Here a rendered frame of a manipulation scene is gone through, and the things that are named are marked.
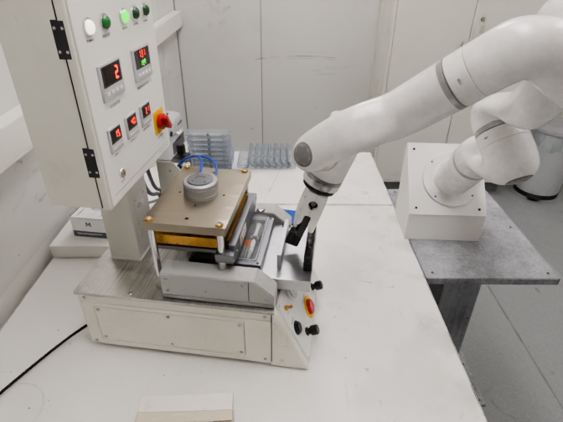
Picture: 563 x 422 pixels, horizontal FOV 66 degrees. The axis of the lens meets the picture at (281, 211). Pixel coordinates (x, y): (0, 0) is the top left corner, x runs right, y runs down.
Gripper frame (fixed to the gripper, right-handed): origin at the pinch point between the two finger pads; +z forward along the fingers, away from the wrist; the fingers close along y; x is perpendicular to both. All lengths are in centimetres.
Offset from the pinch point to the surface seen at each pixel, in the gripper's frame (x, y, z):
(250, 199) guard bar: 12.8, 8.2, -0.1
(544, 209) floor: -185, 203, 40
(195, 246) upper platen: 20.3, -9.9, 5.2
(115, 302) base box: 32.8, -16.9, 23.1
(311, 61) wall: 9, 244, 18
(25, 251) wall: 68, 6, 44
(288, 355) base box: -8.4, -16.9, 19.8
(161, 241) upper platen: 27.8, -10.2, 7.1
